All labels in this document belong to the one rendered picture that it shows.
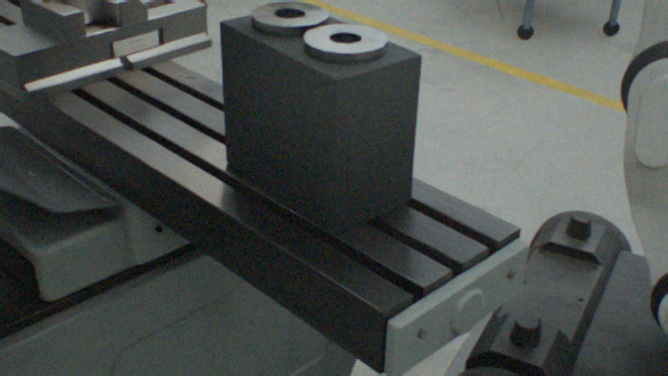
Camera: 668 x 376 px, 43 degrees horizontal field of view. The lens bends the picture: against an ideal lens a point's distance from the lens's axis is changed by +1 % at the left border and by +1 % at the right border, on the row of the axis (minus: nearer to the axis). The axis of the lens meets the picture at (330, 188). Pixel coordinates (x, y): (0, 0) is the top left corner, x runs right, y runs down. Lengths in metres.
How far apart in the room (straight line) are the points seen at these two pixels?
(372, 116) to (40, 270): 0.51
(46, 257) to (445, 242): 0.53
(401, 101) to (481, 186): 2.13
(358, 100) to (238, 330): 0.67
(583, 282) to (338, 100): 0.82
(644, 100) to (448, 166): 1.96
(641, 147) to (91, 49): 0.82
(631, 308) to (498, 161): 1.72
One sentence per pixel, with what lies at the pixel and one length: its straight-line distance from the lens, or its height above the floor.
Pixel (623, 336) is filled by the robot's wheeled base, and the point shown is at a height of 0.57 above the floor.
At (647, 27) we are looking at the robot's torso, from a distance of 1.24.
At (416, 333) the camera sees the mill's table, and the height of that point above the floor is 0.93.
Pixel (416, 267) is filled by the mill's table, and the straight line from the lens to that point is 0.89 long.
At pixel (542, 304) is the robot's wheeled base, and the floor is 0.59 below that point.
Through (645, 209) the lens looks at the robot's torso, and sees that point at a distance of 1.35.
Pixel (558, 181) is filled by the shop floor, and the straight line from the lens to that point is 3.13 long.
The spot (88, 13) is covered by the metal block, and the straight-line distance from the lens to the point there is 1.36.
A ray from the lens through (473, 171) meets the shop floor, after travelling 3.12.
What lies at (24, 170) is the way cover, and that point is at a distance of 1.23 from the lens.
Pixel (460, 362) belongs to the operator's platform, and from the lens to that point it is 1.63.
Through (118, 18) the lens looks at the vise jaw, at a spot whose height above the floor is 1.04.
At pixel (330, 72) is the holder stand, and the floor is 1.15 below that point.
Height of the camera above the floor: 1.47
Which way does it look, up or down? 30 degrees down
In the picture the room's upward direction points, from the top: 1 degrees clockwise
